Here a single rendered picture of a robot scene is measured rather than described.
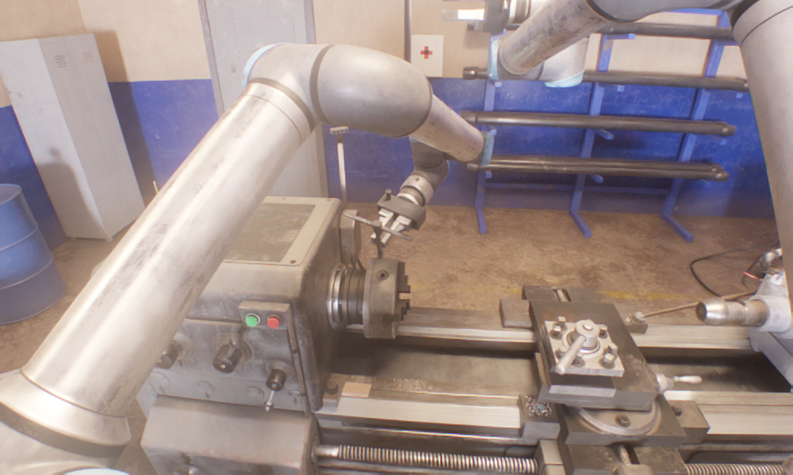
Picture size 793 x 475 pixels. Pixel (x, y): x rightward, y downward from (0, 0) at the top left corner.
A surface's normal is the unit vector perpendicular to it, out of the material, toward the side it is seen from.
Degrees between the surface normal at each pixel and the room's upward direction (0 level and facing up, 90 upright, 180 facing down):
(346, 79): 72
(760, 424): 36
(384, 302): 57
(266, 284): 45
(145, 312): 65
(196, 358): 90
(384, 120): 119
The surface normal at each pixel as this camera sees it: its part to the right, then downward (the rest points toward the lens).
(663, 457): 0.00, -0.88
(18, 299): 0.70, 0.34
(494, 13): -0.06, 0.97
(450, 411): -0.06, -0.44
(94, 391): 0.74, -0.01
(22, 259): 0.95, 0.15
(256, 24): -0.09, 0.47
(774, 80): -1.00, -0.01
